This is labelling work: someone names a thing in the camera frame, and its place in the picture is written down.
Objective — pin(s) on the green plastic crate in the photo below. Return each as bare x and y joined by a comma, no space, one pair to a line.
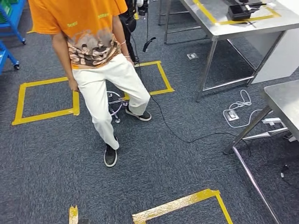
4,9

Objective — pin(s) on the blue steel shelf rack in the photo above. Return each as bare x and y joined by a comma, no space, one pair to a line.
4,57
16,18

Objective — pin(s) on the silver floor socket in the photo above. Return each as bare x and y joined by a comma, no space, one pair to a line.
192,56
232,115

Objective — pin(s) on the yellow floor tape frame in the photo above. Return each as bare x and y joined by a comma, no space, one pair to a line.
163,75
175,204
47,116

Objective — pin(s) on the black camera tripod rig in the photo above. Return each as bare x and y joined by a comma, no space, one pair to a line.
129,18

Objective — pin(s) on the short yellow tape strip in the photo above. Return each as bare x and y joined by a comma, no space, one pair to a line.
73,215

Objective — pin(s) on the person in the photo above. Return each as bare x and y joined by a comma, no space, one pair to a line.
93,77

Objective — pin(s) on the steel table with yellow tape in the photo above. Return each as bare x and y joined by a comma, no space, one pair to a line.
257,28

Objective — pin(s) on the white block cabinet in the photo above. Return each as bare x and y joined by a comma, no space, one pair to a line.
280,58

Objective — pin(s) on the white power strip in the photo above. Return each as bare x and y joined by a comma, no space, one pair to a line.
272,121

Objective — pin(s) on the black tray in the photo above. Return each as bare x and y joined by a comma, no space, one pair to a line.
238,12

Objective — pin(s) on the chrome stool base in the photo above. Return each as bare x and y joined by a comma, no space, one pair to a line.
115,103

